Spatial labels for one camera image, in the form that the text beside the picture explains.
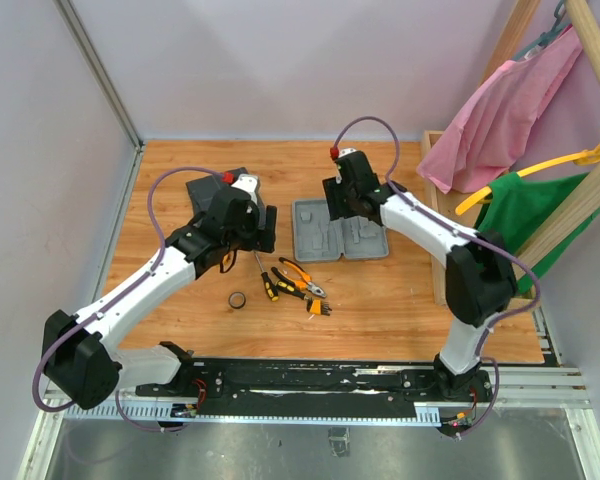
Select grey plastic tool case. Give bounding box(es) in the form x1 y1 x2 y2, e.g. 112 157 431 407
292 199 389 263

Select black yellow slim screwdriver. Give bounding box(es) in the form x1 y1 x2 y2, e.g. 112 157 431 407
253 251 279 302

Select orange black pliers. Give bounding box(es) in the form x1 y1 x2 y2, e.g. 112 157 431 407
275 257 327 298

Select black yellow thick screwdriver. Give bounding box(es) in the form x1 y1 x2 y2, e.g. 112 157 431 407
271 267 309 300

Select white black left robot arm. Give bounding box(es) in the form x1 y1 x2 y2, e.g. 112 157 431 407
36 187 277 410

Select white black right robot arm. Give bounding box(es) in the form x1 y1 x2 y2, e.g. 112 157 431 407
322 147 517 400

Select dark grey checked cloth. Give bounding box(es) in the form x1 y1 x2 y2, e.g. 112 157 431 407
186 175 266 230

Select black tape roll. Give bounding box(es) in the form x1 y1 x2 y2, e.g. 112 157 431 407
228 291 247 310

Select orange black hex key set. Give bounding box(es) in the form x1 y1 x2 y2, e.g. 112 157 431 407
306 298 332 316

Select pink shirt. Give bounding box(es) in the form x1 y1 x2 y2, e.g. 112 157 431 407
417 27 583 193

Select green shirt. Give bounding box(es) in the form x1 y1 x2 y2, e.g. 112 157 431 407
472 169 600 296

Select yellow clothes hanger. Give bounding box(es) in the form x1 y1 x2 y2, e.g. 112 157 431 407
454 112 600 216

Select teal clothes hanger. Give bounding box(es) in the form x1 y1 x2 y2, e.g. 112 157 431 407
512 0 571 61

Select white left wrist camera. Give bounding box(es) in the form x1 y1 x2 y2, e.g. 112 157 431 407
231 174 260 205

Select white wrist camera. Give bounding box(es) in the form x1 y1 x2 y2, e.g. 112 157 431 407
231 174 260 205
336 148 358 161

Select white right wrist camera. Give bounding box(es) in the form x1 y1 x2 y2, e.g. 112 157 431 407
336 148 358 161

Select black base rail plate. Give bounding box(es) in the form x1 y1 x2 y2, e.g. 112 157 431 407
135 357 494 420

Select wooden clothes rack frame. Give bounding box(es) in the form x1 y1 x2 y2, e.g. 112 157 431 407
421 1 600 305

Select aluminium frame rail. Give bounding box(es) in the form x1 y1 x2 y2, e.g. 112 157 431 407
46 358 591 430

